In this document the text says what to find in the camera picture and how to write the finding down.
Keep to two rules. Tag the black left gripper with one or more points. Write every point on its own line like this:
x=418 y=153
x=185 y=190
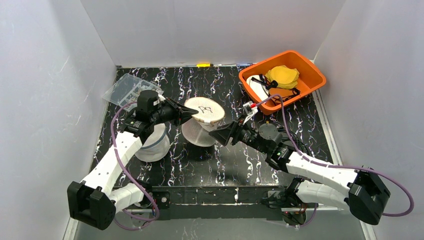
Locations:
x=174 y=112

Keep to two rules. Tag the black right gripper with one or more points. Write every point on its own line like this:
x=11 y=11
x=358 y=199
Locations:
x=235 y=133

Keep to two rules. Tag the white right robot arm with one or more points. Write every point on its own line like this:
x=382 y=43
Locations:
x=361 y=191

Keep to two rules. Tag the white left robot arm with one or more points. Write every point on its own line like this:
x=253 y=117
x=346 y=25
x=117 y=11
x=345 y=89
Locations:
x=109 y=188

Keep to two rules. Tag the yellow bra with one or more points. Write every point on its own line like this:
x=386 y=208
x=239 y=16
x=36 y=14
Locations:
x=285 y=77

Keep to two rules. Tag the yellow tape piece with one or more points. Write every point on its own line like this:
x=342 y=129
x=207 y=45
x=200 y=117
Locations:
x=204 y=65

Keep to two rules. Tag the clear plastic screw box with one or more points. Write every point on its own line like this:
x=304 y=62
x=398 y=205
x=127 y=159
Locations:
x=128 y=88

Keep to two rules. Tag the orange plastic bin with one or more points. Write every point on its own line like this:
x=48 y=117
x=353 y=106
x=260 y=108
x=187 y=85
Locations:
x=310 y=77

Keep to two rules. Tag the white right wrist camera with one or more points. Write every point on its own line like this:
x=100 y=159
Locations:
x=250 y=110

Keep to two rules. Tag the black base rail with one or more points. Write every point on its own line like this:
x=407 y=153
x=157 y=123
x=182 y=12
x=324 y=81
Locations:
x=229 y=202

